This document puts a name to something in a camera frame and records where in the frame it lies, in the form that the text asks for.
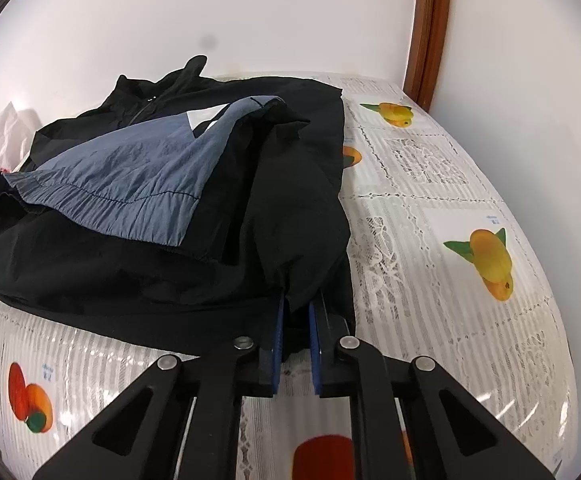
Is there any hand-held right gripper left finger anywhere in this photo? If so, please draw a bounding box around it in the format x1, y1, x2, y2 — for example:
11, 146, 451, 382
30, 292, 288, 480

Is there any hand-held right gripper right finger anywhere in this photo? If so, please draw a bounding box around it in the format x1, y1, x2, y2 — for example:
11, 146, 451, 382
308, 297, 559, 480

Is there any black white blue jacket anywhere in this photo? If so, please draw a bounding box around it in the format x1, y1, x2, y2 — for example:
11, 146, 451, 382
0, 55, 357, 357

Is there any fruit print tablecloth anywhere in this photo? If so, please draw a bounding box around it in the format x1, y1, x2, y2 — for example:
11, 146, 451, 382
0, 72, 579, 480

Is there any white shopping bag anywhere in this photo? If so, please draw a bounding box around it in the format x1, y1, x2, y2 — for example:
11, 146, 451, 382
0, 101, 39, 171

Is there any brown wooden door frame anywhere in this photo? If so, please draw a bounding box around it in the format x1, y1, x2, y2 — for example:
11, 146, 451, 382
403, 0, 452, 111

